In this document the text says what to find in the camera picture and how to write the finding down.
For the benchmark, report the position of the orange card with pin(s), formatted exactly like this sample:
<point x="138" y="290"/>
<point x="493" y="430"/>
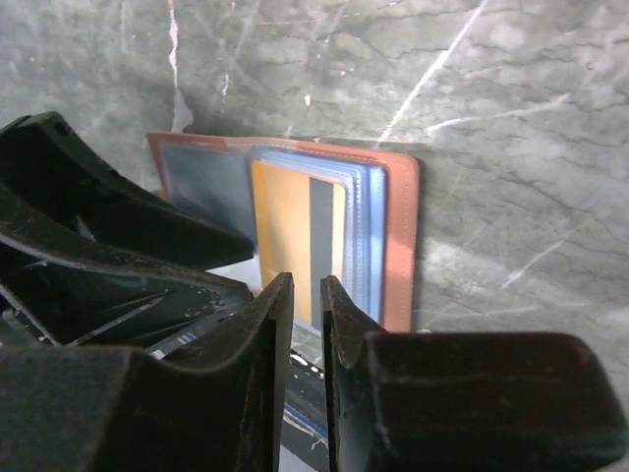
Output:
<point x="300" y="220"/>

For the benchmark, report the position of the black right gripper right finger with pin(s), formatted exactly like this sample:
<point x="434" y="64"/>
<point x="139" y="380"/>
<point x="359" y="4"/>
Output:
<point x="462" y="401"/>

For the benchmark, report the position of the brown leather card holder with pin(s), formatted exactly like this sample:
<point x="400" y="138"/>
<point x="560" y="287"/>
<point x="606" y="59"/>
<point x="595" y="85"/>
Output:
<point x="401" y="215"/>

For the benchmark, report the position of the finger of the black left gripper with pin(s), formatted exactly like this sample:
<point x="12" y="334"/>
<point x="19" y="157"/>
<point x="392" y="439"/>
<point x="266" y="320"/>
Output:
<point x="77" y="292"/>
<point x="46" y="164"/>

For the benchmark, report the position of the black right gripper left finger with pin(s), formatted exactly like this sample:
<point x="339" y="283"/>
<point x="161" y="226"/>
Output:
<point x="117" y="408"/>

